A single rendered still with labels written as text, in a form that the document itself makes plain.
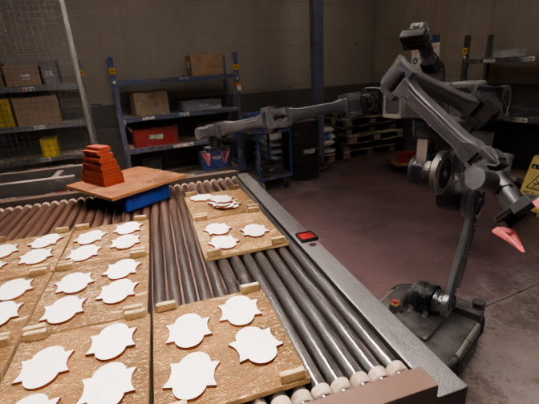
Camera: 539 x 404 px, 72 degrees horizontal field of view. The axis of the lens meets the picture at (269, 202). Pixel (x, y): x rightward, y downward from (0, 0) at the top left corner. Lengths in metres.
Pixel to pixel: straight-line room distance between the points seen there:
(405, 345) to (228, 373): 0.46
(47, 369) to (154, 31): 5.76
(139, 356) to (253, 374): 0.31
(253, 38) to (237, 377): 6.33
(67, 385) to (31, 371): 0.12
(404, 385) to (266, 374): 0.31
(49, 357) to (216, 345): 0.43
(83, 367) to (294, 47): 6.65
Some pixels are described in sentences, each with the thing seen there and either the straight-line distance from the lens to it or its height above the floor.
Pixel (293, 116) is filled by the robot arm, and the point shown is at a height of 1.43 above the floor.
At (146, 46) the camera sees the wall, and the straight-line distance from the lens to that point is 6.44.
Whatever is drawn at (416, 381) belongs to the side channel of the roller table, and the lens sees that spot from 0.96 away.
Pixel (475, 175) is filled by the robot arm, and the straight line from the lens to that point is 1.08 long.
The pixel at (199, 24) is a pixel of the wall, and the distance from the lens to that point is 6.64.
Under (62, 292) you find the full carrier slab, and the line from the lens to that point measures 1.48.
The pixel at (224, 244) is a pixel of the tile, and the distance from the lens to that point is 1.54.
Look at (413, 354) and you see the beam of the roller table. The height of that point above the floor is 0.91.
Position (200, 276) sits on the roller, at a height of 0.92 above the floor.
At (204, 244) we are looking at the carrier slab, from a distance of 1.59.
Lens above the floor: 1.61
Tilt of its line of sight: 20 degrees down
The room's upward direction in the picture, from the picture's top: 3 degrees counter-clockwise
